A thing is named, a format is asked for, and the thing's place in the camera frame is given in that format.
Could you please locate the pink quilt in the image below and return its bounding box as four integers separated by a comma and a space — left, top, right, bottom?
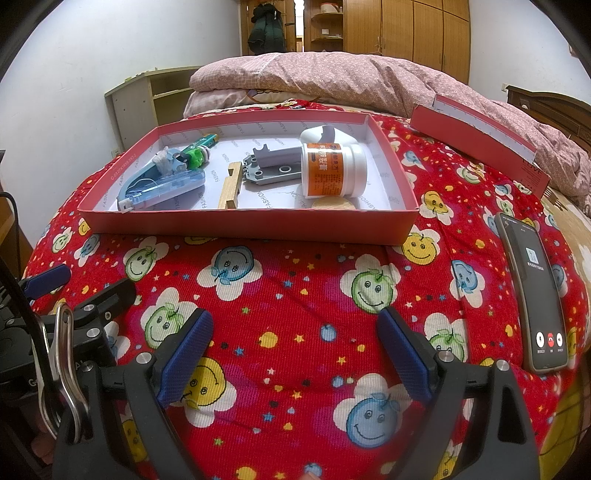
189, 52, 591, 197

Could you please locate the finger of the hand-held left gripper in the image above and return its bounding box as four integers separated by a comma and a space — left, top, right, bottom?
21, 264, 72, 298
60, 278, 137, 340

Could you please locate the black smartphone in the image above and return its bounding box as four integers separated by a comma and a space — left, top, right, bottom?
494, 213, 568, 374

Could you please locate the white bottle orange label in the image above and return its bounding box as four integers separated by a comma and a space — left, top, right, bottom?
300, 142, 369, 200

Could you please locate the round cream wooden disc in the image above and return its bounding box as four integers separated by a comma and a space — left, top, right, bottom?
311, 196, 358, 210

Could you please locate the wooden desk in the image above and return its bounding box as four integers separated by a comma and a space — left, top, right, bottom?
0, 189, 35, 264

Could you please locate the green purple cartoon figure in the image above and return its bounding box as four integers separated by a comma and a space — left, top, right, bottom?
178, 145, 213, 169

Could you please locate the wooden corner shelf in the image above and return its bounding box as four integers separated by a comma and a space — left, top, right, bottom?
304, 0, 345, 53

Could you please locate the beige bed sheet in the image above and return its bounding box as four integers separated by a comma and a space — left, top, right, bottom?
540, 189, 591, 462

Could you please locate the wooden notched stick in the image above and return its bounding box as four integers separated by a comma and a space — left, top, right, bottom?
221, 161, 243, 210

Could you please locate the red cardboard box lid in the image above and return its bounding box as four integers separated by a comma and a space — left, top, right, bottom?
410, 92, 552, 197

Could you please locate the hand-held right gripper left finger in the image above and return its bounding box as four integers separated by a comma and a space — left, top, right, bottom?
52, 308, 215, 480

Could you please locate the red smiley printed blanket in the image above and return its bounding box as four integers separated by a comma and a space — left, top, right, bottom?
21, 99, 587, 480

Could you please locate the red cardboard box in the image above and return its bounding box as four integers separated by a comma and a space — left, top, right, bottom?
76, 110, 420, 246

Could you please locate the cream bookshelf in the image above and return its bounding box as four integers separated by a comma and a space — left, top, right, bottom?
104, 66, 215, 155

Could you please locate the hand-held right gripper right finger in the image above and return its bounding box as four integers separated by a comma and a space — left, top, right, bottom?
376, 307, 541, 480

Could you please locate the curved grey-white plastic piece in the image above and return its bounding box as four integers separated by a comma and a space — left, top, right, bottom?
299, 124, 358, 148

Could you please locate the wooden wardrobe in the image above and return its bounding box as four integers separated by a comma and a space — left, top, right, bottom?
344, 0, 472, 86

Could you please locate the grey toy block plate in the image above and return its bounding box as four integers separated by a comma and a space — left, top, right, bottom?
240, 147, 305, 188

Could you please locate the metal spring clip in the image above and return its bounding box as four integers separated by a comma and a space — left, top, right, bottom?
36, 302, 90, 439

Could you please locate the blue correction tape dispenser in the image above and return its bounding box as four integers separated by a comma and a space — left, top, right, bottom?
117, 164, 207, 214

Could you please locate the dark green jacket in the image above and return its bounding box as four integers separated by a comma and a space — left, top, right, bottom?
247, 2, 284, 57

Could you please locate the dark wooden headboard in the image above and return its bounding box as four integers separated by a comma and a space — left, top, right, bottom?
505, 85, 591, 153

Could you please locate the pink striped pillow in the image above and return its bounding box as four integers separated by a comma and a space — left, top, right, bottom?
184, 90, 296, 118

